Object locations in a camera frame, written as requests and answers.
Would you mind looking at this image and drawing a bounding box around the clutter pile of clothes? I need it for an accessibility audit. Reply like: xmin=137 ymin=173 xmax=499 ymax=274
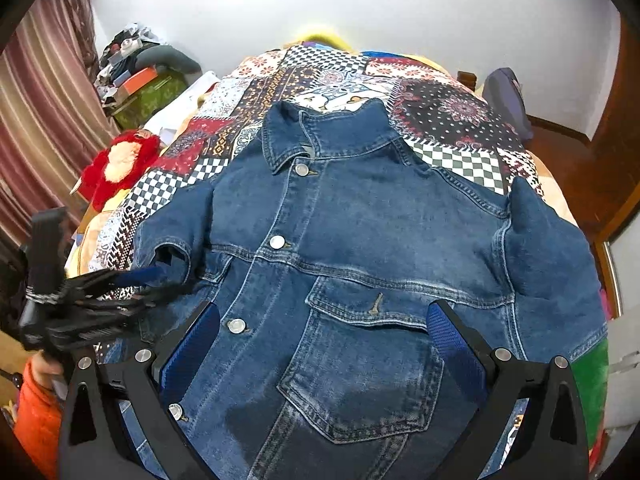
xmin=93 ymin=23 xmax=202 ymax=107

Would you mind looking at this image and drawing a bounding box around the striped maroon curtain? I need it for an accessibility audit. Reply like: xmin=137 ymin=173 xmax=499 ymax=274
xmin=1 ymin=0 xmax=117 ymax=246

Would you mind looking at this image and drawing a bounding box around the blue denim jacket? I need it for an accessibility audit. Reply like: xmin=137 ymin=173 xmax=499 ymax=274
xmin=134 ymin=100 xmax=606 ymax=479

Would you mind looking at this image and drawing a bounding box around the green storage box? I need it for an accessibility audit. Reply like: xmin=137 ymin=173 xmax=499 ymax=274
xmin=111 ymin=70 xmax=188 ymax=130

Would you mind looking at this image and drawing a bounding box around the red plush toy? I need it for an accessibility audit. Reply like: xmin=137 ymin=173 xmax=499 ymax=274
xmin=72 ymin=129 xmax=160 ymax=211

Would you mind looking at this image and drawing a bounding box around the person left hand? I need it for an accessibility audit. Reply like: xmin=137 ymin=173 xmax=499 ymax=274
xmin=32 ymin=350 xmax=68 ymax=400

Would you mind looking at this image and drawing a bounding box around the wooden door frame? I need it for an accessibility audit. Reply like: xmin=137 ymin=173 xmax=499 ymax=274
xmin=525 ymin=18 xmax=639 ymax=318

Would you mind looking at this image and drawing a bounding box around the green blanket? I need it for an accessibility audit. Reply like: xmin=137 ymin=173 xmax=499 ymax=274
xmin=572 ymin=339 xmax=608 ymax=448

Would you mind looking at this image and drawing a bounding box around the orange left sleeve forearm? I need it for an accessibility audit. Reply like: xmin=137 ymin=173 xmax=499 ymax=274
xmin=13 ymin=356 xmax=62 ymax=479

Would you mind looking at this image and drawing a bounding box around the patchwork patterned bedspread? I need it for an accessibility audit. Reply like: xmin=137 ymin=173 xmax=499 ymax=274
xmin=84 ymin=44 xmax=579 ymax=477

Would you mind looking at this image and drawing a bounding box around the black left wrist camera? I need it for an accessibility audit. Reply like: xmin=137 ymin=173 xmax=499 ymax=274
xmin=26 ymin=207 xmax=68 ymax=304

